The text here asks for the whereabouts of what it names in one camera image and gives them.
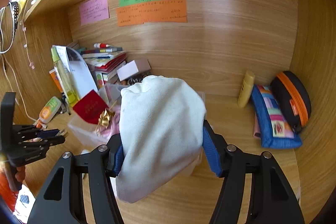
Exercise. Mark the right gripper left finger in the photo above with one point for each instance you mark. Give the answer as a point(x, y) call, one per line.
point(78, 183)

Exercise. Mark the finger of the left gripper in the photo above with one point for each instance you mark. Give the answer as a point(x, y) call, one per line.
point(32, 132)
point(44, 143)

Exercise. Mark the white cloth pouch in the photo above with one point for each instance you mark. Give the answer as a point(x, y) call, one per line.
point(161, 130)

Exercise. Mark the person's left hand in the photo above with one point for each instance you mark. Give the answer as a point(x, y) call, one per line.
point(20, 174)

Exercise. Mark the orange label sanitizer bottle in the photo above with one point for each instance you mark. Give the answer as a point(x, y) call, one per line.
point(49, 110)

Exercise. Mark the clear plastic storage bin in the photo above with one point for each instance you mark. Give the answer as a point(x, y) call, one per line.
point(160, 122)

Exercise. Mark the gold ribbon ornament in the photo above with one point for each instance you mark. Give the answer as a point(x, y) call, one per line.
point(105, 118)

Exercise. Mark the yellow-green spray bottle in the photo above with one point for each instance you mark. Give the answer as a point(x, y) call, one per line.
point(64, 78)

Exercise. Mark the blue patchwork pencil pouch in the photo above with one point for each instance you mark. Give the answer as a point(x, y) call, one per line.
point(275, 132)

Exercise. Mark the white folded paper sheets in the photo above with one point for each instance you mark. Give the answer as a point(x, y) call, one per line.
point(78, 71)

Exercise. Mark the small white pink box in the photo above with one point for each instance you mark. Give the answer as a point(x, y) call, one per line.
point(133, 68)

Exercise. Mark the black orange zip case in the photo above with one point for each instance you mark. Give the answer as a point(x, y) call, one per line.
point(293, 99)

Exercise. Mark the red white marker pen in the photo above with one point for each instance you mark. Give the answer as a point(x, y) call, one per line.
point(102, 45)

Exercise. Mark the yellow lotion bottle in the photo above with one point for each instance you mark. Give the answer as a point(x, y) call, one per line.
point(246, 89)

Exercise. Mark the pink paper note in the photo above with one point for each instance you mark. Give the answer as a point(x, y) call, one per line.
point(93, 11)

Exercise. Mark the orange paper note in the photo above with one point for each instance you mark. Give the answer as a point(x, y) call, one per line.
point(152, 12)

